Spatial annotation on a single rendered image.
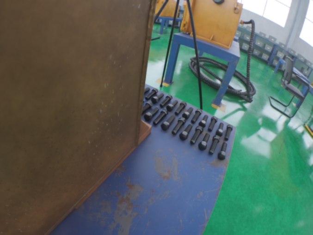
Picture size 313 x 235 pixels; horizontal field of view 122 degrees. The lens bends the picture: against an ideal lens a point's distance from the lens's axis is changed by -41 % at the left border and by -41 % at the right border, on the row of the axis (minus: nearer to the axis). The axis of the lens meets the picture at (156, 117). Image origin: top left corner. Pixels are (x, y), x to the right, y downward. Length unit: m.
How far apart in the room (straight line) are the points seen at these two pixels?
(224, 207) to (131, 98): 0.98
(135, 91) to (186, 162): 0.19
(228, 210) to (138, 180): 0.88
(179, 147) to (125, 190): 0.15
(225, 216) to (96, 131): 0.99
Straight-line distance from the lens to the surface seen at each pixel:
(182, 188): 0.28
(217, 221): 1.03
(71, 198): 0.22
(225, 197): 1.11
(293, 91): 2.81
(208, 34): 1.93
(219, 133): 0.39
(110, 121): 0.18
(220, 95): 1.76
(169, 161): 0.30
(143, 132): 0.30
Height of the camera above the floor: 0.89
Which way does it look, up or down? 42 degrees down
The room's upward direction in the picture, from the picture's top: 11 degrees clockwise
